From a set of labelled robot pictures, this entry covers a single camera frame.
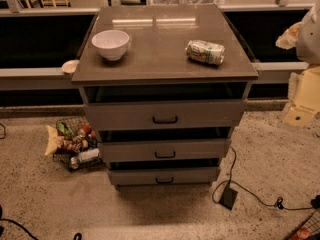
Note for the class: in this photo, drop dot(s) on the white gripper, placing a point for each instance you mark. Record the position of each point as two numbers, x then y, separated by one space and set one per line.
309 39

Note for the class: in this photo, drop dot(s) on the grey bottom drawer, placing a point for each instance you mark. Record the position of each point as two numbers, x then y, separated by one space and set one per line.
164 176

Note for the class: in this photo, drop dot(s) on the grey drawer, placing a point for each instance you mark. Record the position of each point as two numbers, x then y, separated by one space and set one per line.
164 150
164 176
164 115

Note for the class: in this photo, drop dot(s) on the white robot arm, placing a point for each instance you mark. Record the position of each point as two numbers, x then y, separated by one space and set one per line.
308 39

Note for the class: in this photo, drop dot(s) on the grey top drawer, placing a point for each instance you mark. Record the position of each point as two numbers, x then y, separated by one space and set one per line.
164 115

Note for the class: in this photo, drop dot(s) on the grey drawer cabinet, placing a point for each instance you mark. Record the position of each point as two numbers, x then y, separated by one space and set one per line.
157 69

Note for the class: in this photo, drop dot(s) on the grey middle drawer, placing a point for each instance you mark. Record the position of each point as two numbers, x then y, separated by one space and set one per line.
164 150

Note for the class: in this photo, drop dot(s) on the crushed green white can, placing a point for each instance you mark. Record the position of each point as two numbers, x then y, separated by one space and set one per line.
205 52

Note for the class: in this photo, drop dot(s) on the black power adapter box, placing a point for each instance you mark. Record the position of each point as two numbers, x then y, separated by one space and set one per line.
228 197

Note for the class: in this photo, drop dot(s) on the white ceramic bowl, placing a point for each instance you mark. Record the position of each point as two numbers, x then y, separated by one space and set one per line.
111 44

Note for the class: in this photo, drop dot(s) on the red can in basket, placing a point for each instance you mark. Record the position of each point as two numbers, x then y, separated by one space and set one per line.
301 234

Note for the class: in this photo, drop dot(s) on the small white round dish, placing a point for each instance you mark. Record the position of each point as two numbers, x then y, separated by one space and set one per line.
70 66

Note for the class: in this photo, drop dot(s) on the clear plastic bottle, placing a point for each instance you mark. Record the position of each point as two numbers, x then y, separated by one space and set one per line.
84 157

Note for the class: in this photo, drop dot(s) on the green snack packet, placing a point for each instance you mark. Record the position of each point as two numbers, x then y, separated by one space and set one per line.
63 128

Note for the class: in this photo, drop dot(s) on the yellow chip bag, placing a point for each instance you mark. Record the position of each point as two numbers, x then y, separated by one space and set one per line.
54 140

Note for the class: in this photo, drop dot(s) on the wire basket bottom right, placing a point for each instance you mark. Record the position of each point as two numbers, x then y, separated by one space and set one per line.
312 223

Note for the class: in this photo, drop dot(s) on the black wire basket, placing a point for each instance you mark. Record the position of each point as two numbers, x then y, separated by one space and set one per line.
83 138

